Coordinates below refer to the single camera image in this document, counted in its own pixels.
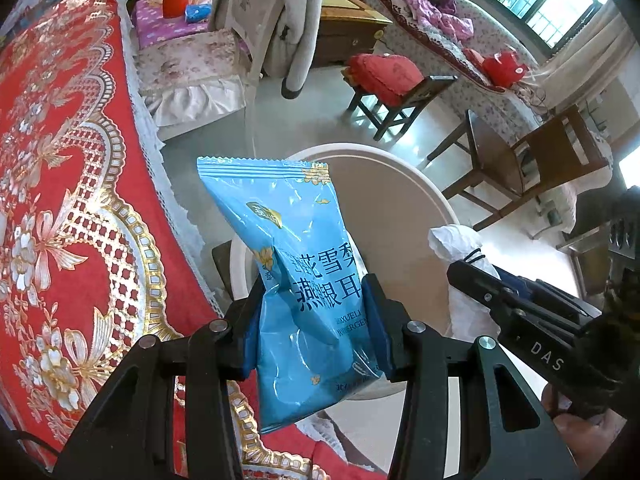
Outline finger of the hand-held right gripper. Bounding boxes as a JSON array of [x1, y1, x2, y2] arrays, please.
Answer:
[[446, 259, 517, 317], [494, 266, 602, 328]]

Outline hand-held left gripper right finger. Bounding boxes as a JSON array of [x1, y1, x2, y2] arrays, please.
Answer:
[[362, 274, 581, 480]]

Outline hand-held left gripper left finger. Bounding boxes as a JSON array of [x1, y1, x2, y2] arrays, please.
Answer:
[[52, 275, 266, 480]]

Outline white bag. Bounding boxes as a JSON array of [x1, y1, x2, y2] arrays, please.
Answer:
[[429, 225, 501, 342]]

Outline blue snack packet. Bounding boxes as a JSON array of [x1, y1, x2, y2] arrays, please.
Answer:
[[196, 156, 386, 436]]

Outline person's right hand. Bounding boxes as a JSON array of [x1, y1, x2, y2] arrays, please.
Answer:
[[541, 382, 628, 443]]

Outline small wooden table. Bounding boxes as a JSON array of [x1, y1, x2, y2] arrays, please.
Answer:
[[557, 225, 617, 302]]

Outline wooden chair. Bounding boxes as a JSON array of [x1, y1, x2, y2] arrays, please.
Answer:
[[427, 105, 614, 219]]

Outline floral sofa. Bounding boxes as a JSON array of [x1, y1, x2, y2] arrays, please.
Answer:
[[370, 0, 566, 128]]

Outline small wooden stool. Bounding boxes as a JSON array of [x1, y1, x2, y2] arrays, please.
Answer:
[[342, 67, 459, 142]]

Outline red bag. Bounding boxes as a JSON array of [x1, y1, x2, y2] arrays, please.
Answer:
[[482, 50, 527, 87]]

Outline red seat cushion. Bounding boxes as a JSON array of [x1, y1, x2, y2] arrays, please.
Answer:
[[347, 52, 426, 106]]

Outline pale curtain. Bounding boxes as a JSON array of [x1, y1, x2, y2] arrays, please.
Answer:
[[545, 0, 632, 111]]

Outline floral seat cushion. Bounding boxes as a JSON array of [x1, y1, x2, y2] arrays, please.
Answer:
[[135, 30, 251, 142]]

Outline red gold patterned tablecloth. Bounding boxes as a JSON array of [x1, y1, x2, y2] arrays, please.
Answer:
[[0, 0, 391, 480]]

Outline pink purple clothes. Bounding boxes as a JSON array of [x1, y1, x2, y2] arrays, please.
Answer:
[[400, 0, 474, 42]]

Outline wooden cabinet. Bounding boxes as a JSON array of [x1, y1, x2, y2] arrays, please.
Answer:
[[312, 0, 394, 68]]

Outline white chair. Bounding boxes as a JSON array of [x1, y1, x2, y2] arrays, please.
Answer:
[[210, 0, 283, 158]]

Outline purple floral cushion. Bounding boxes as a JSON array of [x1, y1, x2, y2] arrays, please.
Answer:
[[132, 0, 214, 49]]

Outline black cable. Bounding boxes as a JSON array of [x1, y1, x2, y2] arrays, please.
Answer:
[[0, 427, 66, 448]]

